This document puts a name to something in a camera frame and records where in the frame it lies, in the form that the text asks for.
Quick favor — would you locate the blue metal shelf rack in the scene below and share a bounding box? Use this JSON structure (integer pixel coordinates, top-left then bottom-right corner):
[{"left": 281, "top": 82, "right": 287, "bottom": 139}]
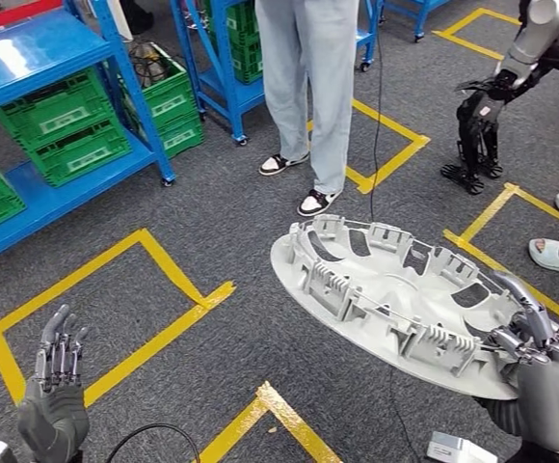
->
[
  {"left": 383, "top": 0, "right": 451, "bottom": 44},
  {"left": 169, "top": 0, "right": 384, "bottom": 147},
  {"left": 0, "top": 0, "right": 177, "bottom": 271}
]

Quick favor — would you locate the black looped cable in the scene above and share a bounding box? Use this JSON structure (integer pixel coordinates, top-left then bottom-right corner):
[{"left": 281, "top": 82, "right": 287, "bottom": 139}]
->
[{"left": 106, "top": 422, "right": 201, "bottom": 463}]

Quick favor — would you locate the yellow floor tape mark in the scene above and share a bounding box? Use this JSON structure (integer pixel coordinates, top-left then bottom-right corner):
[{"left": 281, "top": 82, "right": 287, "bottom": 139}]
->
[
  {"left": 306, "top": 98, "right": 431, "bottom": 195},
  {"left": 0, "top": 229, "right": 236, "bottom": 407},
  {"left": 431, "top": 7, "right": 522, "bottom": 62}
]

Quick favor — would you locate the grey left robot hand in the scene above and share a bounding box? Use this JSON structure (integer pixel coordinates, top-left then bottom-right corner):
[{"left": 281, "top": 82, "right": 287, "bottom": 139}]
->
[{"left": 18, "top": 304, "right": 91, "bottom": 463}]

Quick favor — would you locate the black hanging cable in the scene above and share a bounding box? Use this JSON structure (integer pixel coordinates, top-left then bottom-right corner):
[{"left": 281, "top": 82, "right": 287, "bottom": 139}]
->
[{"left": 368, "top": 25, "right": 383, "bottom": 224}]

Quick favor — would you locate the person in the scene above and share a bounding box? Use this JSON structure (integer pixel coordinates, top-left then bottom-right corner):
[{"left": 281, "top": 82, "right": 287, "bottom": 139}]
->
[
  {"left": 254, "top": 0, "right": 361, "bottom": 219},
  {"left": 528, "top": 191, "right": 559, "bottom": 281}
]

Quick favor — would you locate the green crate holding cables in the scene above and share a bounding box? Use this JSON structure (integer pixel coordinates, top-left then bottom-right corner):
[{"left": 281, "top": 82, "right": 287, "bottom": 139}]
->
[{"left": 122, "top": 41, "right": 199, "bottom": 130}]

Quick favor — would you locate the grey plastic wheel hubcap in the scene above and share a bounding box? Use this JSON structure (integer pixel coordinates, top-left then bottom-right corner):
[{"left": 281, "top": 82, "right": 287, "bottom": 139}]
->
[{"left": 269, "top": 213, "right": 550, "bottom": 402}]

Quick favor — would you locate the red barrier belt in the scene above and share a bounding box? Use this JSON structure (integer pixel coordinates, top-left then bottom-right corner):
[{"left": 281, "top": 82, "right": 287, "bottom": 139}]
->
[{"left": 0, "top": 0, "right": 64, "bottom": 37}]

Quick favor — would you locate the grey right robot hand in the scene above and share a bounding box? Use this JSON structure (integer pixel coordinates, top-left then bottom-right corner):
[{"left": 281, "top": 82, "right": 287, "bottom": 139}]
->
[{"left": 474, "top": 271, "right": 559, "bottom": 458}]

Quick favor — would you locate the white board panel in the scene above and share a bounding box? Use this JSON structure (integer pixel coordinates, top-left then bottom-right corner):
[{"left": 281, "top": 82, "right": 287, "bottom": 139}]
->
[{"left": 107, "top": 0, "right": 134, "bottom": 41}]

